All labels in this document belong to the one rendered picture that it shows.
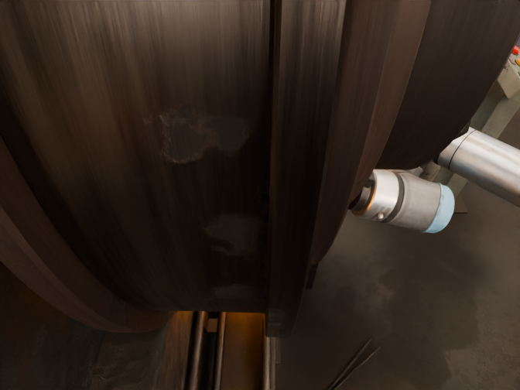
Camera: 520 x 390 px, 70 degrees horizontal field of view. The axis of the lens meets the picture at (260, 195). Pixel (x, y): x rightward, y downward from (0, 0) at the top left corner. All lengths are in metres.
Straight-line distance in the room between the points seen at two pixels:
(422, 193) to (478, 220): 1.02
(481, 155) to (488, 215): 0.97
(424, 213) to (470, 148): 0.16
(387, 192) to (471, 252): 0.98
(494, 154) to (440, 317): 0.77
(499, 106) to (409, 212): 0.74
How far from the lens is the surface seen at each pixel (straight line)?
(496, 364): 1.44
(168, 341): 0.37
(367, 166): 0.17
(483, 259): 1.59
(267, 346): 0.52
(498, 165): 0.75
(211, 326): 0.54
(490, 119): 1.37
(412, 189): 0.67
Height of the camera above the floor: 1.21
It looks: 53 degrees down
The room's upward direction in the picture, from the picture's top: straight up
